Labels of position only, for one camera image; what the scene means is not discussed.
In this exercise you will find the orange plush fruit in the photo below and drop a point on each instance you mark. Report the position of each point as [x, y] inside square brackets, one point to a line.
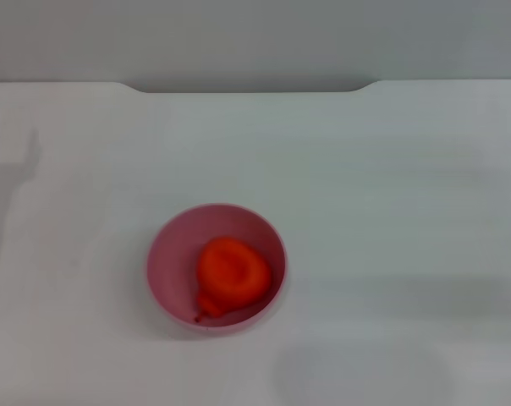
[234, 275]

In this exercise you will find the pink bowl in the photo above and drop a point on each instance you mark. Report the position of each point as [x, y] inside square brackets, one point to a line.
[171, 270]

